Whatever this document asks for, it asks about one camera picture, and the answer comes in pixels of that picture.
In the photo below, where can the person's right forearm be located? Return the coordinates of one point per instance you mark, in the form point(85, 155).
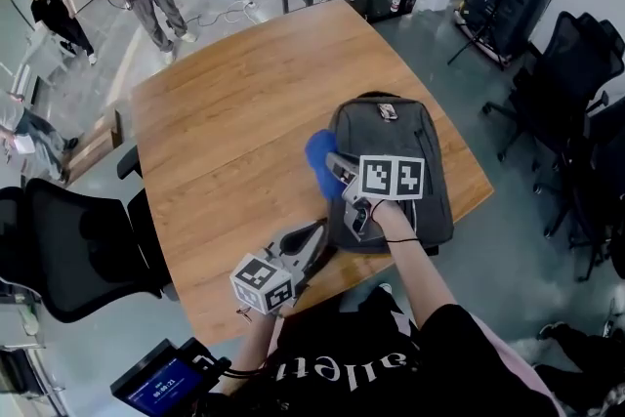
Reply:
point(420, 278)

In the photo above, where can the person's black printed shirt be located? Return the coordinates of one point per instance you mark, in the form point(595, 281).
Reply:
point(366, 371)

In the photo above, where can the wooden bench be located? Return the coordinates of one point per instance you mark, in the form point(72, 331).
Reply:
point(93, 146)

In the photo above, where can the black mesh office chair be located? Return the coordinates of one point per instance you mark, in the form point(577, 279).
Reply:
point(73, 249)
point(616, 39)
point(571, 68)
point(605, 190)

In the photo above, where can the grey backpack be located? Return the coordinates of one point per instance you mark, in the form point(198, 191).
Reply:
point(386, 137)

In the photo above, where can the person's right hand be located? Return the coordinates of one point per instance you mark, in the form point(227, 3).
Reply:
point(398, 220)

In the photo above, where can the person's left forearm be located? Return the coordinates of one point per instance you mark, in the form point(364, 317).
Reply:
point(254, 346)

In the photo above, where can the white desk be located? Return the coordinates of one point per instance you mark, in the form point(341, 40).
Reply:
point(44, 58)

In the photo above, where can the blue cloth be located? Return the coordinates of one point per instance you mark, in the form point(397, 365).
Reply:
point(320, 151)

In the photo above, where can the black screen device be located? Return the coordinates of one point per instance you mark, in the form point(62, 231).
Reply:
point(161, 388)

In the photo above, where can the person's white sneaker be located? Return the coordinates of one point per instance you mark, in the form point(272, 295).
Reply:
point(386, 288)

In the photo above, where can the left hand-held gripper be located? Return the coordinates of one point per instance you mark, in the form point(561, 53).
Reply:
point(261, 285)

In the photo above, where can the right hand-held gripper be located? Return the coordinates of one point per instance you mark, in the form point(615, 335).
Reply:
point(390, 178)

